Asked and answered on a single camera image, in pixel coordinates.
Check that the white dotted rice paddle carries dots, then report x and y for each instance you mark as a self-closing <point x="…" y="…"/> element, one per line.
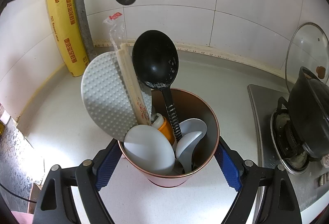
<point x="108" y="100"/>

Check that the yellow cling wrap box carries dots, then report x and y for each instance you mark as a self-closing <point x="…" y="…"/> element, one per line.
<point x="61" y="21"/>

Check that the steel gas stove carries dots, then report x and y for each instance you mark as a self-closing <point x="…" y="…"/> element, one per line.
<point x="262" y="121"/>

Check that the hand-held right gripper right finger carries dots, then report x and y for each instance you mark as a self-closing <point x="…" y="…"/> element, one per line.
<point x="231" y="170"/>

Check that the black clay pot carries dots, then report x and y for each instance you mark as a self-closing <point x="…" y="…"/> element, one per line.
<point x="305" y="111"/>

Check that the wooden chopsticks pack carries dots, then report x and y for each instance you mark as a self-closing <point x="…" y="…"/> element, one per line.
<point x="131" y="80"/>

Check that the glass pot lid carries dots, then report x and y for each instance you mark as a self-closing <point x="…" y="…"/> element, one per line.
<point x="305" y="44"/>

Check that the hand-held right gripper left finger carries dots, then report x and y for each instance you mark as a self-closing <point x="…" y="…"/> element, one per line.
<point x="108" y="167"/>

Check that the small white container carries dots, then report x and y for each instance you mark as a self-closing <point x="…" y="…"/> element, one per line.
<point x="325" y="159"/>

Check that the black burner grate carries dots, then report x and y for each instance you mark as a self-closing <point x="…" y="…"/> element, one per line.
<point x="285" y="131"/>

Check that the red metal canister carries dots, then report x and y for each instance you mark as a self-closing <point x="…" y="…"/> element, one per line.
<point x="203" y="116"/>

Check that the yellow oil bottle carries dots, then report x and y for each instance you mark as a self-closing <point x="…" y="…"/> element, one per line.
<point x="2" y="126"/>

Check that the grey stove knob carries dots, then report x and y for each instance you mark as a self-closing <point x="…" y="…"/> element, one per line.
<point x="323" y="180"/>

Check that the grey wall pipe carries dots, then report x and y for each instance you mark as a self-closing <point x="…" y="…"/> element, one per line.
<point x="81" y="21"/>

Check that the plain white ceramic spoon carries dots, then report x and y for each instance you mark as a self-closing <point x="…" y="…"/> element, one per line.
<point x="185" y="148"/>

